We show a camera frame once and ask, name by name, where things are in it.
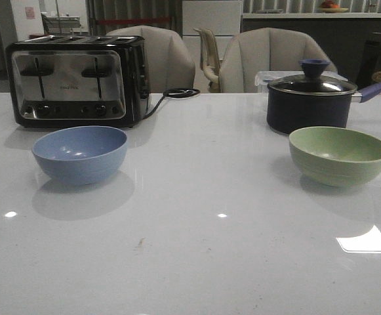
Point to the blue bowl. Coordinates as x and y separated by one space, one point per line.
81 155

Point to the green bowl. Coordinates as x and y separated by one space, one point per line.
336 156

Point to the beige upholstered chair left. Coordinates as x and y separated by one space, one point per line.
170 64

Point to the beige upholstered chair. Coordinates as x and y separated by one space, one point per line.
264 49
170 64

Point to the cream plastic chair background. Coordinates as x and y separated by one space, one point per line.
209 58

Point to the clear plastic food container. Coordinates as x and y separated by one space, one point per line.
262 78

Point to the dark blue saucepan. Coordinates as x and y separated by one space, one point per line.
289 112

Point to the beige upholstered chair right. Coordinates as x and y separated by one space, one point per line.
264 49

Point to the glass pot lid blue knob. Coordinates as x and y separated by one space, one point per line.
312 81

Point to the white drawer cabinet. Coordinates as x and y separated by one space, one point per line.
223 18

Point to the black chrome four-slot toaster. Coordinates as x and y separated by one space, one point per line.
67 81

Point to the fruit bowl on counter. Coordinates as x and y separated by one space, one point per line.
329 6

